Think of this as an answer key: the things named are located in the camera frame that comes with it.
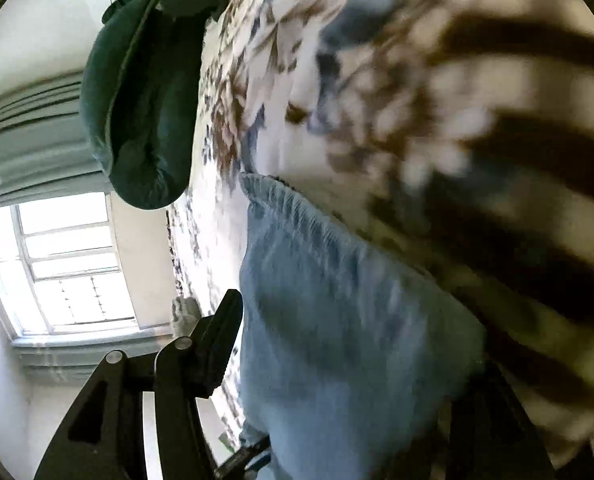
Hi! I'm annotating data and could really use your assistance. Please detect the blue denim jeans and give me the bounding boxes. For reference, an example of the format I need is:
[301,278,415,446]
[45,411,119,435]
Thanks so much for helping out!
[239,174,483,479]

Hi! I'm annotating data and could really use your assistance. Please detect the folded grey towel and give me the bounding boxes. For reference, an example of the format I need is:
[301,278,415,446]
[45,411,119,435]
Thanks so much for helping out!
[171,296,201,338]

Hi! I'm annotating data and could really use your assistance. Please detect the dark green plush blanket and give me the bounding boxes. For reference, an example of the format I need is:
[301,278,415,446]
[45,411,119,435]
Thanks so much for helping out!
[80,0,228,210]

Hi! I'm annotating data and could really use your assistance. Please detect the floral bed blanket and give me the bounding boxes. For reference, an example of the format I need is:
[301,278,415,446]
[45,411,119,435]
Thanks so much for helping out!
[169,0,594,479]

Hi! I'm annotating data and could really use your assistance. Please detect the window with white frame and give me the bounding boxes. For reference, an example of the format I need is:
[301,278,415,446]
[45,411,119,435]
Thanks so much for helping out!
[0,192,175,340]

